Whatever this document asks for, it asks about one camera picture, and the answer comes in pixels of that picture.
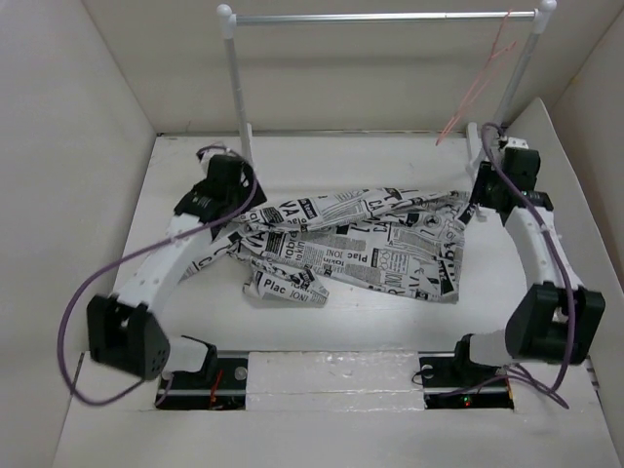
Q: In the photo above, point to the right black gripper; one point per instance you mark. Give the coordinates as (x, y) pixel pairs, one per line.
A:
(487, 170)

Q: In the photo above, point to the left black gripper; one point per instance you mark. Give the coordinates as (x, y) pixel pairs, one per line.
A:
(248, 188)

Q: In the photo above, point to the newspaper print trousers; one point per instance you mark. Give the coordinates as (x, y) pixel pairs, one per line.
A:
(405, 242)

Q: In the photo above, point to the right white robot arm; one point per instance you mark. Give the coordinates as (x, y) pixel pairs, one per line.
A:
(538, 328)

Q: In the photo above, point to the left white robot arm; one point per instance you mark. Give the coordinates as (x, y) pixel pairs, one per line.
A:
(123, 328)

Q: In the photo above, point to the white garment rack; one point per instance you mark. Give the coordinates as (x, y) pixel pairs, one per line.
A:
(229, 22)

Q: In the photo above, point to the pink wire hanger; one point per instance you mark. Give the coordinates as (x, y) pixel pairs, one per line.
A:
(495, 59)

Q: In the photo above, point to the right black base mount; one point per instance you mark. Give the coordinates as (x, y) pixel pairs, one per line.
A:
(448, 384)

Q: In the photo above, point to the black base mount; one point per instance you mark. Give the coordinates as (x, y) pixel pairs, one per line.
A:
(219, 385)
(448, 384)

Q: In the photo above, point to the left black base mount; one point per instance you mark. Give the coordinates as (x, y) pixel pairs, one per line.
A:
(219, 385)

